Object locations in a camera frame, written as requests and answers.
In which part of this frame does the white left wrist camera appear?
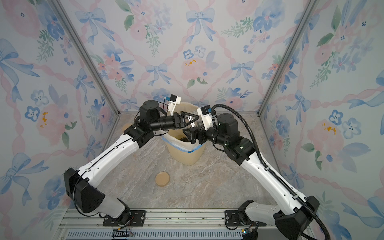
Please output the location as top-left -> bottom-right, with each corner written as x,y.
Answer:
165,94 -> 182,116

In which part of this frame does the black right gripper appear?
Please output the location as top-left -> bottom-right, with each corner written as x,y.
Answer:
184,119 -> 229,148

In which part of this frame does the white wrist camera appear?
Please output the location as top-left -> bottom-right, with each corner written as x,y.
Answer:
197,105 -> 217,130
165,94 -> 182,116

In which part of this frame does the glass jar tan lid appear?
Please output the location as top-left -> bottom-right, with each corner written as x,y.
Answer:
183,116 -> 201,129

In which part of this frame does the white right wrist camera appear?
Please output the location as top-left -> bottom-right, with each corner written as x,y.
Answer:
197,105 -> 217,130

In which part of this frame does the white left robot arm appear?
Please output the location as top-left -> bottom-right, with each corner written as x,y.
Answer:
64,100 -> 199,224

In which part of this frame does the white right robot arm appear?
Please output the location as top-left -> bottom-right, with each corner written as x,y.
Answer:
183,113 -> 330,240

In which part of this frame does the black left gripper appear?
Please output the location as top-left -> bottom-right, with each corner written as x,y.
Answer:
151,112 -> 198,134

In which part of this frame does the black corrugated cable conduit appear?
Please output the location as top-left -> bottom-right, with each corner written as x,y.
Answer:
210,104 -> 331,240

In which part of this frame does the translucent bin liner blue band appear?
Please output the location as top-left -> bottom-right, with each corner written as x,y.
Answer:
161,102 -> 208,154

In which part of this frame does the cream ribbed trash bin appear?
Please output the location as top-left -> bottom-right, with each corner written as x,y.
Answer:
166,141 -> 206,166

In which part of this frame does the aluminium mounting rail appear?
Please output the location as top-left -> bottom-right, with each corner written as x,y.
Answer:
53,209 -> 285,240

